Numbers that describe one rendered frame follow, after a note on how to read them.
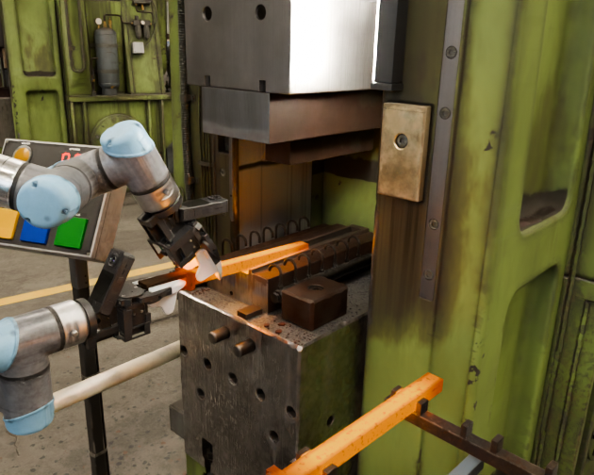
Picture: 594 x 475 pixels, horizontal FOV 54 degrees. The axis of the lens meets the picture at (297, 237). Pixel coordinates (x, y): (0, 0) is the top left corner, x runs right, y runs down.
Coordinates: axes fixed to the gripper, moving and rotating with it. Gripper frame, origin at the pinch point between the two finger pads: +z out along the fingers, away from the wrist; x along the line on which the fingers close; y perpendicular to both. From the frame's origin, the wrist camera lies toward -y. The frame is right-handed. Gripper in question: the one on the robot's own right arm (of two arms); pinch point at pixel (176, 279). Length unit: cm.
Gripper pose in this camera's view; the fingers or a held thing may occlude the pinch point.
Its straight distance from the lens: 113.8
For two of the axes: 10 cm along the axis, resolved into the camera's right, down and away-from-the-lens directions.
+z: 6.7, -2.0, 7.1
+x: 7.4, 2.2, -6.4
